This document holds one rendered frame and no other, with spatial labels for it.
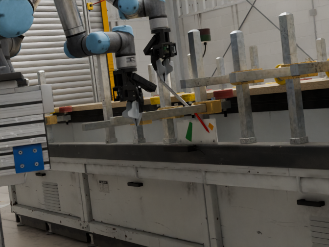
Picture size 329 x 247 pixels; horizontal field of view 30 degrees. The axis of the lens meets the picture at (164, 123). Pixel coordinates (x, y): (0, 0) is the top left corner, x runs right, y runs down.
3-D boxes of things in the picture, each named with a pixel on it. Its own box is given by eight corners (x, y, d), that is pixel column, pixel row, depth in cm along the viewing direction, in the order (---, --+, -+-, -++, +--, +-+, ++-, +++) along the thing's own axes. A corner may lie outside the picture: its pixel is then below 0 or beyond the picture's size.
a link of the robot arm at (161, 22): (145, 21, 253) (161, 20, 257) (147, 32, 253) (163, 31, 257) (155, 17, 246) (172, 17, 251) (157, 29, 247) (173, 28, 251)
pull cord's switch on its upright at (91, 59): (102, 124, 534) (86, -3, 528) (94, 125, 546) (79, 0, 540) (110, 123, 539) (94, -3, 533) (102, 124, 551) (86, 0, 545)
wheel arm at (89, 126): (85, 132, 267) (84, 123, 267) (82, 133, 270) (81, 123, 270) (166, 120, 292) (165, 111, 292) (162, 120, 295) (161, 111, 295)
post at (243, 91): (250, 160, 226) (235, 30, 224) (244, 160, 229) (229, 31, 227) (257, 159, 228) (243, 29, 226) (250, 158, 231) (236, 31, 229)
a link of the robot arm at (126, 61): (129, 57, 228) (140, 54, 222) (130, 69, 229) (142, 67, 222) (111, 58, 224) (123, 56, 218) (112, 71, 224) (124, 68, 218)
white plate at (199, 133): (217, 144, 239) (214, 118, 239) (177, 143, 260) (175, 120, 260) (218, 143, 240) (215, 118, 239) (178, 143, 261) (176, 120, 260)
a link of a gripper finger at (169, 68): (171, 80, 250) (168, 58, 250) (162, 82, 255) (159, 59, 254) (176, 79, 252) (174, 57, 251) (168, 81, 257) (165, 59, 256)
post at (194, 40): (206, 148, 247) (192, 29, 244) (200, 148, 250) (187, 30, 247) (213, 147, 249) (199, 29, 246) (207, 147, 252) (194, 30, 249)
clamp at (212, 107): (212, 113, 240) (210, 100, 239) (191, 114, 251) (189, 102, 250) (223, 111, 243) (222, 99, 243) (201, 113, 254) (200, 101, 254)
